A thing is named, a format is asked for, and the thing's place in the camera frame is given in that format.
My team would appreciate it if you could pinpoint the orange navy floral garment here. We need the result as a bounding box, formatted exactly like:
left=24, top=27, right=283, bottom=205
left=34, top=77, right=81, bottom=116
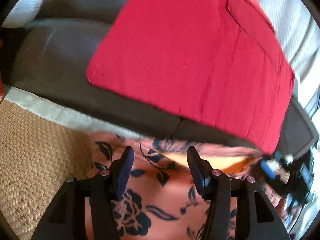
left=85, top=132, right=283, bottom=240

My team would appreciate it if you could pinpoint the person's right hand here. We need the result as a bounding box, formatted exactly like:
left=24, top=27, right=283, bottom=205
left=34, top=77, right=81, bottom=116
left=263, top=184, right=289, bottom=221

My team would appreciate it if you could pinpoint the tan woven seat mat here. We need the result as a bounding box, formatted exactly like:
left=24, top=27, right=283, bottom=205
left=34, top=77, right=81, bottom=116
left=0, top=84, right=151, bottom=240

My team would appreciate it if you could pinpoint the red folded cloth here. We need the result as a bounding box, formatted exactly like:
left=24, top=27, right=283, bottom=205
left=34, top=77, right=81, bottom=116
left=86, top=0, right=295, bottom=154

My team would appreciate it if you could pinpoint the dark grey sofa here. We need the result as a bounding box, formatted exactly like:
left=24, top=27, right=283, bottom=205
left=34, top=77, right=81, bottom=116
left=1, top=0, right=319, bottom=155

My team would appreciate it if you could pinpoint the white rolled pillow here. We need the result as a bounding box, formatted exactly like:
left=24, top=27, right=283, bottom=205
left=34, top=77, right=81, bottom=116
left=2, top=0, right=44, bottom=29

